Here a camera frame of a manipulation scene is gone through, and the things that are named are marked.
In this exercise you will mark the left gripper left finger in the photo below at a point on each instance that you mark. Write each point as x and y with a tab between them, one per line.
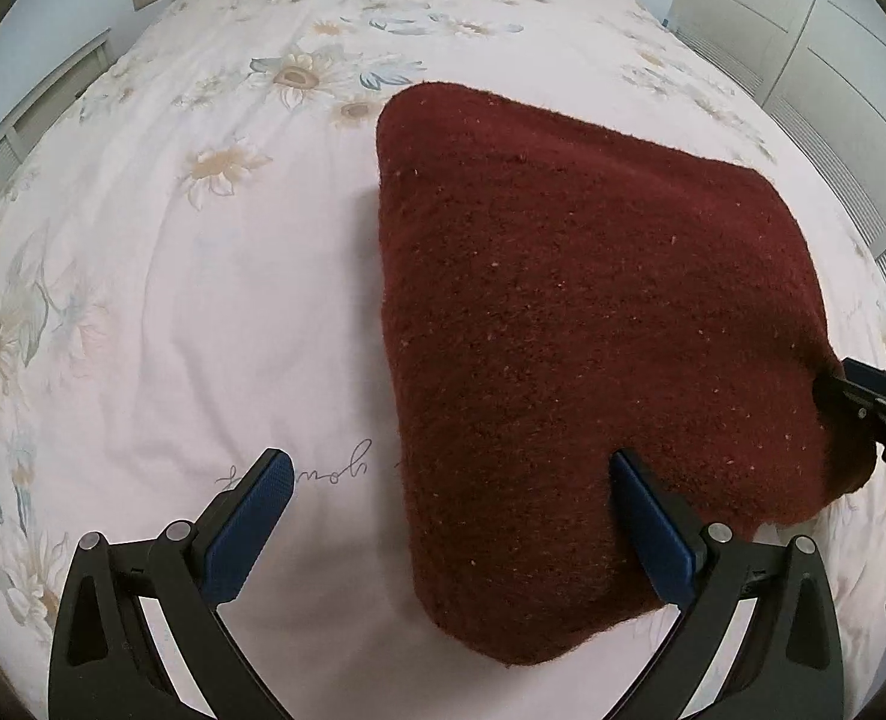
104	662

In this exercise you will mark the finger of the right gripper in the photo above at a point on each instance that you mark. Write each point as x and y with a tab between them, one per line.
853	394

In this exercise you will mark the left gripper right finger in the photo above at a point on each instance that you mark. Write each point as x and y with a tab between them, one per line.
789	664

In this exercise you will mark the dark red knit sweater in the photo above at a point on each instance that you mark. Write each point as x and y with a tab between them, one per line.
555	291

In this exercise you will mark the white wardrobe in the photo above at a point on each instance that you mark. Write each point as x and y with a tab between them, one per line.
818	68

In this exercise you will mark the pink floral bed cover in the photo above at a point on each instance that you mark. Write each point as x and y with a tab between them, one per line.
190	274

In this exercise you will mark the white low cabinet left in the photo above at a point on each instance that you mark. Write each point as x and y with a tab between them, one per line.
41	108

